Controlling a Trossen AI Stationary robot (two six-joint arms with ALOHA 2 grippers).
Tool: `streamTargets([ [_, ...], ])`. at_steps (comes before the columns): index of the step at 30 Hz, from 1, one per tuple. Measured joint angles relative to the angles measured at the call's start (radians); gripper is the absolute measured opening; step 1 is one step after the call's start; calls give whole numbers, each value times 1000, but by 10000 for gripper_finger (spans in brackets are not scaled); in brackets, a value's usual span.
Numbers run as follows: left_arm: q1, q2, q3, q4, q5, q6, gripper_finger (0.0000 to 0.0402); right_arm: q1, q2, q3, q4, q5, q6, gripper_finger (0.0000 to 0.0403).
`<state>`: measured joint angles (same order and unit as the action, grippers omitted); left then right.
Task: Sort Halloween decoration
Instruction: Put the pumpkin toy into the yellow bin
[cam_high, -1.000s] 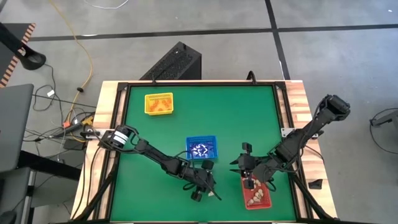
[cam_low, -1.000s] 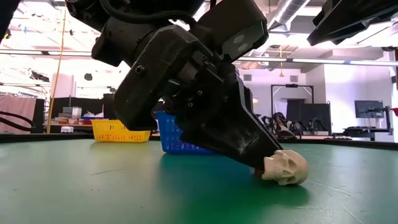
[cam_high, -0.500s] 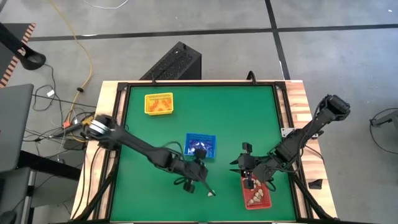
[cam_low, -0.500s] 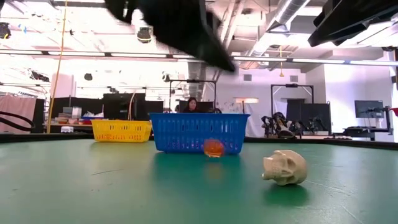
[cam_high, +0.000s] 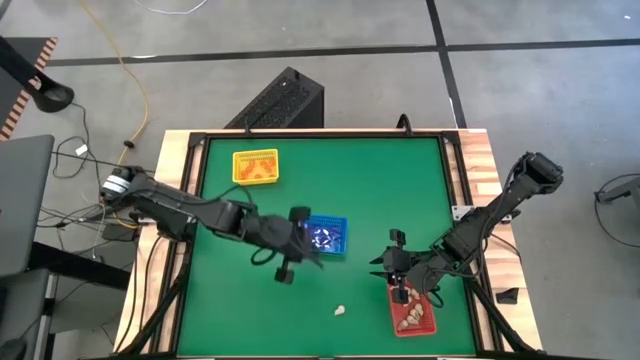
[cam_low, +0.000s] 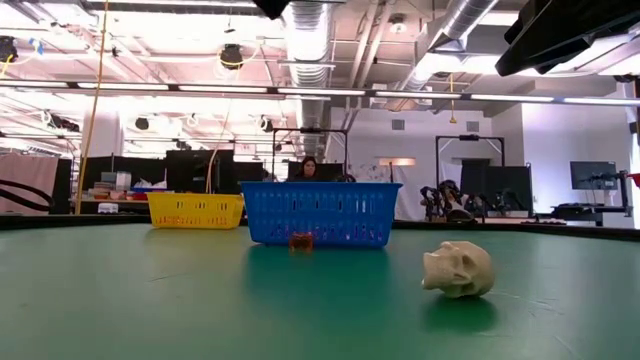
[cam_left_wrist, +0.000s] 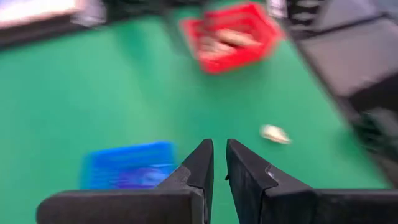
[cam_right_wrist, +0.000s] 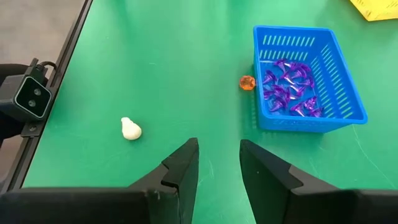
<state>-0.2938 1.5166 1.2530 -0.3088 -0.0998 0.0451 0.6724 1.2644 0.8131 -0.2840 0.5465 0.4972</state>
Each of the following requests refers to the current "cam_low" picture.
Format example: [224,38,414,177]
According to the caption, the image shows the stacked storage boxes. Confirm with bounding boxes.
[87,171,166,202]

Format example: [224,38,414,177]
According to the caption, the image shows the long ceiling light bar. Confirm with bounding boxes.
[0,78,640,107]

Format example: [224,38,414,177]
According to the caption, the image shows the black cabinet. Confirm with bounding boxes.
[458,158,533,212]

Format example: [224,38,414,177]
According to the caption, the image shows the dark wall monitor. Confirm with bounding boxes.
[569,160,619,192]

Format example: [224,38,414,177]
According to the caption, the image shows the orange translucent pumpkin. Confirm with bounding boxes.
[288,231,315,254]

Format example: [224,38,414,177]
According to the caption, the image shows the beige plastic skull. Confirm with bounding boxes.
[421,240,497,300]

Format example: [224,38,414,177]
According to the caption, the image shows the green table mat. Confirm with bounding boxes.
[0,222,640,360]

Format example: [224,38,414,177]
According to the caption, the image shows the yellow hanging cord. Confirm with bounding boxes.
[73,0,109,216]

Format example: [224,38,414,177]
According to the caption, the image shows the yellow plastic basket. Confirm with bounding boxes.
[145,191,246,231]

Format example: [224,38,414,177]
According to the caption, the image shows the black metal frame stand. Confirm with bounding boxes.
[434,133,506,221]

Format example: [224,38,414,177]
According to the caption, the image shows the silver ventilation duct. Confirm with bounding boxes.
[277,0,335,159]
[397,0,501,94]

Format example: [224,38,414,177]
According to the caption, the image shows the dark work desk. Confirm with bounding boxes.
[532,202,634,227]

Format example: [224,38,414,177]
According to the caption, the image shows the blue plastic basket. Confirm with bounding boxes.
[239,180,404,249]

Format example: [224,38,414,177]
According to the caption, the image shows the pink partition panel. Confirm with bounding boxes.
[0,153,60,216]

